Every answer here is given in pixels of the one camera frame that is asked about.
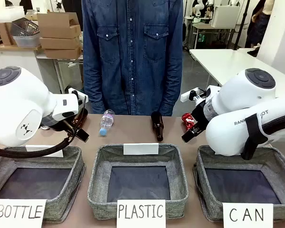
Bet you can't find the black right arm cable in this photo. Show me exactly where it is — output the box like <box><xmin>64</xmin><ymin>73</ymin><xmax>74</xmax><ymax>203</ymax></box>
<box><xmin>262</xmin><ymin>116</ymin><xmax>285</xmax><ymax>146</ymax></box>

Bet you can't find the black tripod pole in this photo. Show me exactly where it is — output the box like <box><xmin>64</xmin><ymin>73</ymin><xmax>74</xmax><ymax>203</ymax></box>
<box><xmin>232</xmin><ymin>0</ymin><xmax>251</xmax><ymax>51</ymax></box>

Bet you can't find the clear plastic water bottle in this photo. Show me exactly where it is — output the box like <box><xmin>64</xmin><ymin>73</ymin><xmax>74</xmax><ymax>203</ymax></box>
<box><xmin>98</xmin><ymin>109</ymin><xmax>116</xmax><ymax>138</ymax></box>

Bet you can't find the white BOTTLE label card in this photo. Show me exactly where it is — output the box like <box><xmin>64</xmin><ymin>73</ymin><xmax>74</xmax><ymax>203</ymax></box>
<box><xmin>0</xmin><ymin>199</ymin><xmax>48</xmax><ymax>228</ymax></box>

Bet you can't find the clear plastic bin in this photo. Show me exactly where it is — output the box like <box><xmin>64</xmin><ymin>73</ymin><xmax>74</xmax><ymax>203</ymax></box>
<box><xmin>12</xmin><ymin>32</ymin><xmax>41</xmax><ymax>48</ymax></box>

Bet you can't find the black mesh tray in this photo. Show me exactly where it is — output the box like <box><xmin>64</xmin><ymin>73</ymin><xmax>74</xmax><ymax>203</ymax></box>
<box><xmin>10</xmin><ymin>17</ymin><xmax>40</xmax><ymax>37</ymax></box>

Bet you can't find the blank white card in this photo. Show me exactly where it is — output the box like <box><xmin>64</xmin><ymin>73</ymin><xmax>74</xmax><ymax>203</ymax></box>
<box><xmin>123</xmin><ymin>143</ymin><xmax>160</xmax><ymax>156</ymax></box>
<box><xmin>25</xmin><ymin>144</ymin><xmax>64</xmax><ymax>158</ymax></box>

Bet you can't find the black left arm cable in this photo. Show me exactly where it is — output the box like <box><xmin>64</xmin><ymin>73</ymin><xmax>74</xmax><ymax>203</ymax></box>
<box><xmin>0</xmin><ymin>95</ymin><xmax>89</xmax><ymax>158</ymax></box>

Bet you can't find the white PLASTIC label card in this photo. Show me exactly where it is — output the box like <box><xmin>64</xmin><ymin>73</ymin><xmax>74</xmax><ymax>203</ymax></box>
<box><xmin>116</xmin><ymin>199</ymin><xmax>166</xmax><ymax>228</ymax></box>

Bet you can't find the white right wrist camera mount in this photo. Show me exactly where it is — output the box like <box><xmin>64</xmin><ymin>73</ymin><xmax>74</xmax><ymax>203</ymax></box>
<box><xmin>180</xmin><ymin>88</ymin><xmax>209</xmax><ymax>103</ymax></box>

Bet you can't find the black strap on right arm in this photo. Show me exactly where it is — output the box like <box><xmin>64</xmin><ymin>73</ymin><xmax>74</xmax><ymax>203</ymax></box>
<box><xmin>241</xmin><ymin>113</ymin><xmax>265</xmax><ymax>161</ymax></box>

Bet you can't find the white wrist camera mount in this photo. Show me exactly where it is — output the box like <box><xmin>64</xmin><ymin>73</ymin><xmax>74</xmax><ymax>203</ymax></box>
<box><xmin>65</xmin><ymin>87</ymin><xmax>88</xmax><ymax>105</ymax></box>
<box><xmin>180</xmin><ymin>88</ymin><xmax>209</xmax><ymax>103</ymax></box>

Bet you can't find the background person in black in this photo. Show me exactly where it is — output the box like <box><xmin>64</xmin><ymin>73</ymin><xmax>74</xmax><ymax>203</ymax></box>
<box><xmin>247</xmin><ymin>0</ymin><xmax>276</xmax><ymax>49</ymax></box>

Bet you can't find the flat cardboard box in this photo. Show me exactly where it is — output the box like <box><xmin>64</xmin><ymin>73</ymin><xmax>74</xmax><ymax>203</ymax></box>
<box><xmin>39</xmin><ymin>35</ymin><xmax>82</xmax><ymax>50</ymax></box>
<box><xmin>43</xmin><ymin>46</ymin><xmax>83</xmax><ymax>59</ymax></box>

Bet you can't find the person in denim shirt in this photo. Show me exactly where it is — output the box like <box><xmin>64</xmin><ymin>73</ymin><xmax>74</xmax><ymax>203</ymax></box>
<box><xmin>81</xmin><ymin>0</ymin><xmax>184</xmax><ymax>117</ymax></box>

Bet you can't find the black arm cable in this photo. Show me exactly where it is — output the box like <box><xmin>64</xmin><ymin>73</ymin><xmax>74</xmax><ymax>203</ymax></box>
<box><xmin>0</xmin><ymin>95</ymin><xmax>89</xmax><ymax>158</ymax></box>
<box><xmin>262</xmin><ymin>116</ymin><xmax>285</xmax><ymax>146</ymax></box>

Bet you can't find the crushed red can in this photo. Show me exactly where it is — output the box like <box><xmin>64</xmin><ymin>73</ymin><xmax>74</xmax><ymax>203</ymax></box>
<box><xmin>181</xmin><ymin>113</ymin><xmax>195</xmax><ymax>131</ymax></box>

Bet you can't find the white foam block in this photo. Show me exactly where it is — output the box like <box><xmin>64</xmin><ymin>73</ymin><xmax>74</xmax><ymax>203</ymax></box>
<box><xmin>0</xmin><ymin>5</ymin><xmax>26</xmax><ymax>24</ymax></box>

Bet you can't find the open cardboard box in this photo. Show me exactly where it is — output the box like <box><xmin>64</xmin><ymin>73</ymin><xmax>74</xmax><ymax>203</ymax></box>
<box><xmin>36</xmin><ymin>11</ymin><xmax>82</xmax><ymax>39</ymax></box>

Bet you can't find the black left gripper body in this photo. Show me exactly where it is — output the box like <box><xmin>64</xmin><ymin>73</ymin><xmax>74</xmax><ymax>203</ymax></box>
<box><xmin>41</xmin><ymin>113</ymin><xmax>74</xmax><ymax>133</ymax></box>

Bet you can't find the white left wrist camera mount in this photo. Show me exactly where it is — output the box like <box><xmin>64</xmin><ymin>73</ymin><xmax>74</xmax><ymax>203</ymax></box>
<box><xmin>65</xmin><ymin>87</ymin><xmax>88</xmax><ymax>105</ymax></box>

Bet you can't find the white box on desk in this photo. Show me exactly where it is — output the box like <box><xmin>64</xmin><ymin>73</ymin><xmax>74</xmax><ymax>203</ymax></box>
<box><xmin>210</xmin><ymin>5</ymin><xmax>241</xmax><ymax>29</ymax></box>

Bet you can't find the white CAN label card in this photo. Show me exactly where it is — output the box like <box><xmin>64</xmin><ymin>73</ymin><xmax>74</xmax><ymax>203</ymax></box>
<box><xmin>222</xmin><ymin>202</ymin><xmax>274</xmax><ymax>228</ymax></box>

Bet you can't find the grey fabric basket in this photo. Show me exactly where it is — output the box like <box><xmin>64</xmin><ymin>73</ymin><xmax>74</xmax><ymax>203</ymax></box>
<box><xmin>192</xmin><ymin>144</ymin><xmax>285</xmax><ymax>223</ymax></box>
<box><xmin>0</xmin><ymin>145</ymin><xmax>86</xmax><ymax>223</ymax></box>
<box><xmin>87</xmin><ymin>142</ymin><xmax>190</xmax><ymax>214</ymax></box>

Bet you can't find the brown glass bottle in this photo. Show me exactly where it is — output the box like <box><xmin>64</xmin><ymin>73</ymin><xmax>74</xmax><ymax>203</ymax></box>
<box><xmin>71</xmin><ymin>108</ymin><xmax>89</xmax><ymax>126</ymax></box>
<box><xmin>151</xmin><ymin>111</ymin><xmax>165</xmax><ymax>143</ymax></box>

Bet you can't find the grey background desk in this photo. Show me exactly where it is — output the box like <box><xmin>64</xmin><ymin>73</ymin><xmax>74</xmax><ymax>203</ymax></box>
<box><xmin>191</xmin><ymin>21</ymin><xmax>237</xmax><ymax>50</ymax></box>

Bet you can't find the small cardboard box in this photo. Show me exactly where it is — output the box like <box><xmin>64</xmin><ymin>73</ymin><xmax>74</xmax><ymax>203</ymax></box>
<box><xmin>0</xmin><ymin>21</ymin><xmax>17</xmax><ymax>46</ymax></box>

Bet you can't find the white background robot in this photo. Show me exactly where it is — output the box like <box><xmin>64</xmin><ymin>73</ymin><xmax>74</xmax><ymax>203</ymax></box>
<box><xmin>191</xmin><ymin>0</ymin><xmax>215</xmax><ymax>19</ymax></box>

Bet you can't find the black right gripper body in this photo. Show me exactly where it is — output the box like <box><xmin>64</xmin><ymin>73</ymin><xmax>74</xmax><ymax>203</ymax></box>
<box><xmin>191</xmin><ymin>102</ymin><xmax>211</xmax><ymax>130</ymax></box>

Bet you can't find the white side table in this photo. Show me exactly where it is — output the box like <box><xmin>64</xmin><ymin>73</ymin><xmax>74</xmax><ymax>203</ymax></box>
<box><xmin>0</xmin><ymin>44</ymin><xmax>84</xmax><ymax>95</ymax></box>

